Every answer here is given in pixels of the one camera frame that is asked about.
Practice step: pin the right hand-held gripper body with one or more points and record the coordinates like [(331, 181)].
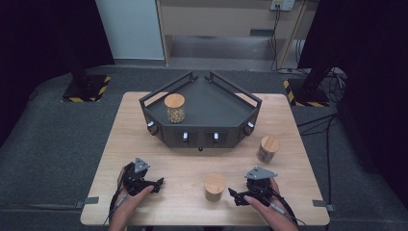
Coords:
[(259, 181)]

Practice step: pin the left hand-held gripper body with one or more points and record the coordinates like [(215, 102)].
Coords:
[(134, 178)]

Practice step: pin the wooden cylinder jar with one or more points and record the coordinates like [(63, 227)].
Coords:
[(214, 187), (267, 149)]

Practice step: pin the glass jar of pale beans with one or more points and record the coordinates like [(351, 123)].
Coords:
[(175, 110)]

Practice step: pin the dark grey corner shelf rack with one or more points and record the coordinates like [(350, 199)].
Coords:
[(205, 109)]

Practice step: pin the person's right hand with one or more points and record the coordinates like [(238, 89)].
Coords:
[(267, 208)]

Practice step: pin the person's left hand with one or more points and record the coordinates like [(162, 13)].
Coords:
[(126, 205)]

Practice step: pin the grey tape strip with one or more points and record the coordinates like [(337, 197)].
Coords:
[(323, 204), (87, 202)]

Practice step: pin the black stand with striped base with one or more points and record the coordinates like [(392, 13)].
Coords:
[(85, 88), (308, 91)]

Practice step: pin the white panel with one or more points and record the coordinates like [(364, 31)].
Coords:
[(130, 29)]

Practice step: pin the beige wooden cabinet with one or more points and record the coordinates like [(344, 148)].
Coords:
[(221, 19)]

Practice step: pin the black curtain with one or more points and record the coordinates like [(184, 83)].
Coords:
[(38, 38), (369, 48)]

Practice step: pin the white wall socket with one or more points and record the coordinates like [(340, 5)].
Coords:
[(282, 4)]

